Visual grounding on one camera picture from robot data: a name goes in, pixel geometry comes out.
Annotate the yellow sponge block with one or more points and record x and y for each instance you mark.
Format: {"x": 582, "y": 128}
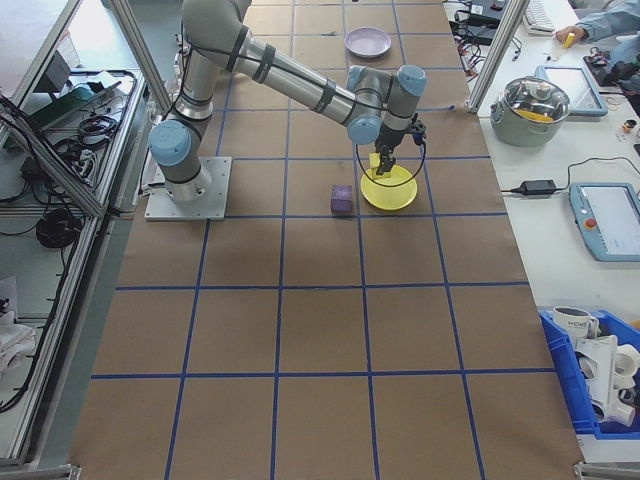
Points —
{"x": 373, "y": 161}

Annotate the purple sponge block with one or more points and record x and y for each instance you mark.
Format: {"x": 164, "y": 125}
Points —
{"x": 342, "y": 201}

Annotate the small yellow block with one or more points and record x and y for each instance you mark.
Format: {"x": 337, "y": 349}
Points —
{"x": 568, "y": 42}

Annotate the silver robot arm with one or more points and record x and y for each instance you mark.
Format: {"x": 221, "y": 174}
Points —
{"x": 290, "y": 75}

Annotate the light blue sleeved forearm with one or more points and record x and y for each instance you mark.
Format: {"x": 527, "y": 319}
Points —
{"x": 607, "y": 20}

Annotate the bystander hand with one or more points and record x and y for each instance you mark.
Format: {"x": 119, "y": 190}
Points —
{"x": 572, "y": 33}

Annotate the yellow round plate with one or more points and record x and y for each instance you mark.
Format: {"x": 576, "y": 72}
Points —
{"x": 390, "y": 196}

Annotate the light purple round plate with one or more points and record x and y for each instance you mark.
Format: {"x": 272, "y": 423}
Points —
{"x": 368, "y": 42}

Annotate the grey-green cooking pot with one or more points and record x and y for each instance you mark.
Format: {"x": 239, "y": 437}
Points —
{"x": 525, "y": 132}

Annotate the black electronics box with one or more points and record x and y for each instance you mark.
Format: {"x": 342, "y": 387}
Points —
{"x": 475, "y": 32}
{"x": 485, "y": 10}

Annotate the black power adapter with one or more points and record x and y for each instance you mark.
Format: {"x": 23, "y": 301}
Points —
{"x": 538, "y": 187}

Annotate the steel rimmed glass pot lid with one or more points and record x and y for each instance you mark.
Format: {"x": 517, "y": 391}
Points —
{"x": 535, "y": 100}

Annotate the white keyboard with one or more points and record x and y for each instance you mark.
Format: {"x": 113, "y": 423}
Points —
{"x": 539, "y": 15}

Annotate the light blue teach pendant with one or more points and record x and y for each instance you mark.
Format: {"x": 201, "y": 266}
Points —
{"x": 610, "y": 220}
{"x": 585, "y": 90}

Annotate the tan rubber band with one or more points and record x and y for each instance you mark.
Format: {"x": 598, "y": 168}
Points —
{"x": 608, "y": 103}

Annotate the black gadget pile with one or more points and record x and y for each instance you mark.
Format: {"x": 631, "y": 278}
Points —
{"x": 612, "y": 67}

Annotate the white printed mug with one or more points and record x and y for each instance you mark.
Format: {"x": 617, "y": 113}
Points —
{"x": 572, "y": 322}

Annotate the small tape roll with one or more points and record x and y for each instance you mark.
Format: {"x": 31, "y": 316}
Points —
{"x": 629, "y": 127}

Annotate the blue plastic bin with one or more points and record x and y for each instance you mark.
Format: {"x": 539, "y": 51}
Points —
{"x": 562, "y": 370}

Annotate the white PVC pipe fitting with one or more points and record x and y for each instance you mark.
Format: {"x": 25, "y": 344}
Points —
{"x": 629, "y": 365}
{"x": 617, "y": 412}
{"x": 600, "y": 370}

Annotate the green circuit board device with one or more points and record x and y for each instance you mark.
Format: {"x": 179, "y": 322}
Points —
{"x": 65, "y": 107}

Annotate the grey box device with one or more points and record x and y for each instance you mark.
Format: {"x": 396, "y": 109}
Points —
{"x": 52, "y": 72}

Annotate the white crumpled cloth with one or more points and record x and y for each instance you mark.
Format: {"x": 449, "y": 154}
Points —
{"x": 15, "y": 330}

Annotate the aluminium upright post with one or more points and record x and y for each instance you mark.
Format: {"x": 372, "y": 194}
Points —
{"x": 492, "y": 55}

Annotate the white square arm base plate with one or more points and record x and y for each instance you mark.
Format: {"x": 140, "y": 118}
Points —
{"x": 215, "y": 200}

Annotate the V-shaped metal bar frame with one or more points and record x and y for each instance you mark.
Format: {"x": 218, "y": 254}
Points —
{"x": 87, "y": 200}

